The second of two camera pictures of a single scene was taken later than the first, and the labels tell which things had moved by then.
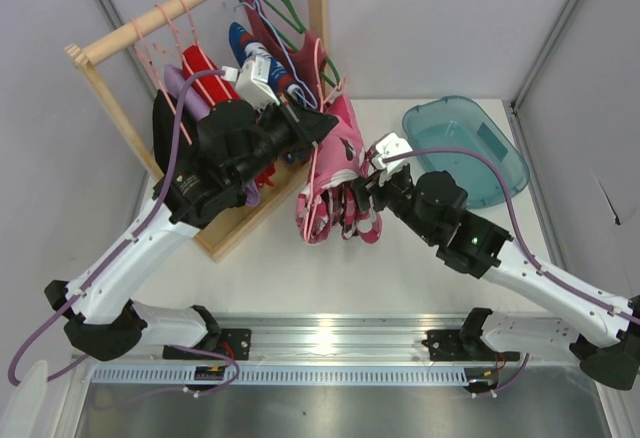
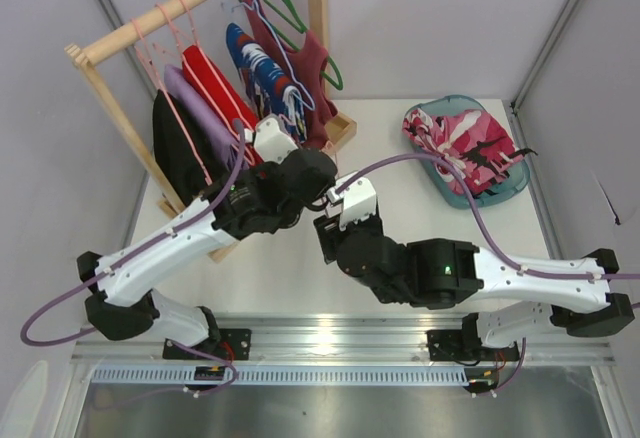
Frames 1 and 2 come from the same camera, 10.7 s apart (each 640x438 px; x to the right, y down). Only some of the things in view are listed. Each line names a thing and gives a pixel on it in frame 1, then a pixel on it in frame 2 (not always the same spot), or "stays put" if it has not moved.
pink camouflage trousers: [341, 157] to [471, 140]
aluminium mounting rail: [313, 340] stays put
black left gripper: [297, 123] to [288, 161]
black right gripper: [373, 185] to [327, 237]
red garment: [213, 89] stays put
